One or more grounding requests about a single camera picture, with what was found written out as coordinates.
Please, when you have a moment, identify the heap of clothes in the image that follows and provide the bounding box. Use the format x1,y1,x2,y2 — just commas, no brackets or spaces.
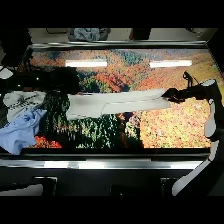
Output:
67,28,112,42

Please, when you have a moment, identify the grey printed T-shirt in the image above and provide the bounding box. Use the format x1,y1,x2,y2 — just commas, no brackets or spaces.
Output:
2,90,48,122

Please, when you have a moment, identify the silver frame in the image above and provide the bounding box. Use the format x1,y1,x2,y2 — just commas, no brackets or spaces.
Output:
0,39,214,197

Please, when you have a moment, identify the light blue shirt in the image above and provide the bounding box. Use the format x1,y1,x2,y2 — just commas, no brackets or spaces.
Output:
0,108,48,156

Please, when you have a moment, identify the white shirt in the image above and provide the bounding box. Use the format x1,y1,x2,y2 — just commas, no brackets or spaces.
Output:
65,87,172,121

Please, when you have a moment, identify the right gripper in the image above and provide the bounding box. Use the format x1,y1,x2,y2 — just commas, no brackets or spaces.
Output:
161,87,188,104

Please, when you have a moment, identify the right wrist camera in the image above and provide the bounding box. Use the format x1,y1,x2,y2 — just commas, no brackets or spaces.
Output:
182,70,198,90

